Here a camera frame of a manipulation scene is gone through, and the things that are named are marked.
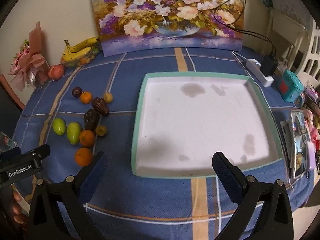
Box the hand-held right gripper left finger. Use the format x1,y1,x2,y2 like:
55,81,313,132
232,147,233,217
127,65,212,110
26,151,109,240

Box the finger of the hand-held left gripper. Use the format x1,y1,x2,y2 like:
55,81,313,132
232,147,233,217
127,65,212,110
0,146,22,159
22,144,51,164

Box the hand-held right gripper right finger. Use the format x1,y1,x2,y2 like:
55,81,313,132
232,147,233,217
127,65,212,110
211,152,294,240

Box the dark avocado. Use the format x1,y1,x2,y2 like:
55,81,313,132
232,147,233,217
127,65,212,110
84,109,98,132

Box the white tray with green rim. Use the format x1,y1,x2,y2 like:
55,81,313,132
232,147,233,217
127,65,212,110
130,72,284,179

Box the brown avocado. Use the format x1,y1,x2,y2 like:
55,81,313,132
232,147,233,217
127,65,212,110
91,97,110,117

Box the small orange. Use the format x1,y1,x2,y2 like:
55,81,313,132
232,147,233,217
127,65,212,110
80,92,93,105

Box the person's left hand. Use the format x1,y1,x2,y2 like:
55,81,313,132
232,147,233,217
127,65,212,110
11,190,29,228

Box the green mango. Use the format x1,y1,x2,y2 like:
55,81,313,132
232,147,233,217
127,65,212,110
52,118,66,136
66,122,82,145

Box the blue checked tablecloth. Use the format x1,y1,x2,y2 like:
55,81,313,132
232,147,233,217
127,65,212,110
12,46,313,240

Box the red apple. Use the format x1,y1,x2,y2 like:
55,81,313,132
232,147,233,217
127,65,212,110
48,64,66,81

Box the white power strip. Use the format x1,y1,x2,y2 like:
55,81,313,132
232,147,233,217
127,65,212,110
246,59,274,88

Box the pile of colourful toys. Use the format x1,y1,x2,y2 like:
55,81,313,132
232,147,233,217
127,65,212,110
299,85,320,177

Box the yellow banana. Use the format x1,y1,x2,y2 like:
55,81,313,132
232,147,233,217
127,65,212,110
64,37,100,53
61,46,92,63

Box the clear plastic fruit container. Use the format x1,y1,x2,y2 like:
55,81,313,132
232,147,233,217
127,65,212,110
61,45,101,67

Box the teal box with red label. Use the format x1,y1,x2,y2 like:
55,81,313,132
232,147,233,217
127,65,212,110
276,69,305,103

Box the black power adapter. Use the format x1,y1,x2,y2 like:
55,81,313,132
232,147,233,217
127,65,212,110
260,54,279,77

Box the white chair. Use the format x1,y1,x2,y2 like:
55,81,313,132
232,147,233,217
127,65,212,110
264,5,320,85

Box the flower painting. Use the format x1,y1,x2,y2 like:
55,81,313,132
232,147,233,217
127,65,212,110
89,0,244,57

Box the black cable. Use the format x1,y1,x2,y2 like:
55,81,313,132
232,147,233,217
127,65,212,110
212,0,277,58

